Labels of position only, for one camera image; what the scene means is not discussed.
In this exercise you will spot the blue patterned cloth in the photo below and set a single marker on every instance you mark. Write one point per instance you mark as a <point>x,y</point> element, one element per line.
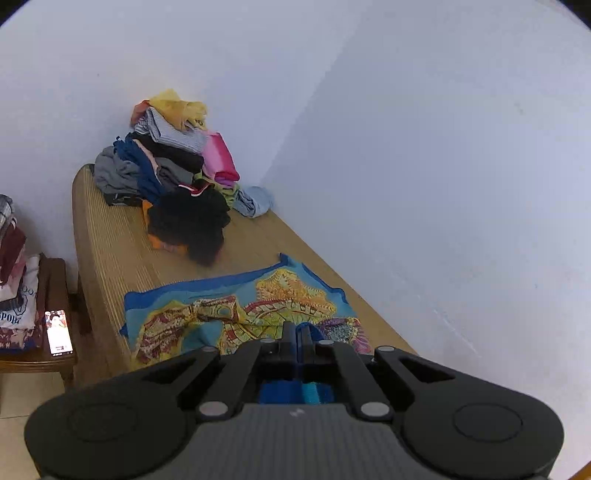
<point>207,314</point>

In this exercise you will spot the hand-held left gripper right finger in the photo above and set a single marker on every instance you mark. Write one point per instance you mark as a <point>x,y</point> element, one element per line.
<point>325,357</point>

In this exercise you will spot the stack of folded clothes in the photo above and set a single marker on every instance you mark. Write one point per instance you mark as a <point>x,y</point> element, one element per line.
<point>14,295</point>

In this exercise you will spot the pile of unfolded clothes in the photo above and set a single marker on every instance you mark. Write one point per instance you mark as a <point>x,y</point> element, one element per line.
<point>184,221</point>

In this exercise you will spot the smartphone with lit screen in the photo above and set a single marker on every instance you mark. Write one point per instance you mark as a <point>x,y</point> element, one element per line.
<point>58,333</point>

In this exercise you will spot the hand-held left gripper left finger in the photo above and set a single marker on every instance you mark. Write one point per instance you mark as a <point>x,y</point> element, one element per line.
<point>288,344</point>

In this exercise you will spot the wooden stool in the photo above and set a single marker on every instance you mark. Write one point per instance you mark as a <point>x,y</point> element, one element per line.
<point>51,286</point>

